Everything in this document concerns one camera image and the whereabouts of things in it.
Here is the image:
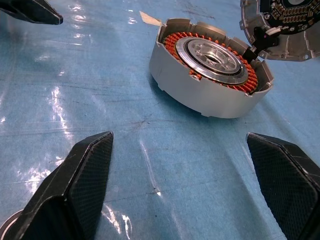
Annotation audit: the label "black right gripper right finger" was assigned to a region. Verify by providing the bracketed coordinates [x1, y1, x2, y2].
[246, 132, 320, 240]

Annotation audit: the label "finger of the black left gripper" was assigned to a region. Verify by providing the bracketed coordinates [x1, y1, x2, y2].
[0, 0, 64, 26]

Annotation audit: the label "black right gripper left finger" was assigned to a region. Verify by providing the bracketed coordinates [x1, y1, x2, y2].
[3, 131, 115, 240]

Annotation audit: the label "silver motor housing copper windings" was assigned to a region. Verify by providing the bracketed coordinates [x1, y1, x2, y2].
[149, 17, 275, 119]

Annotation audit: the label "round silver metal disc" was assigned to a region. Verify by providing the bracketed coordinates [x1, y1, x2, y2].
[239, 0, 320, 63]

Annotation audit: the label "round silver black-rimmed part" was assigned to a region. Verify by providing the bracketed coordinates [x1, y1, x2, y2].
[0, 209, 25, 237]

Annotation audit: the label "beige tape scrap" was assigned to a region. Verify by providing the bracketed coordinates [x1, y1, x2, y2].
[139, 10, 163, 27]

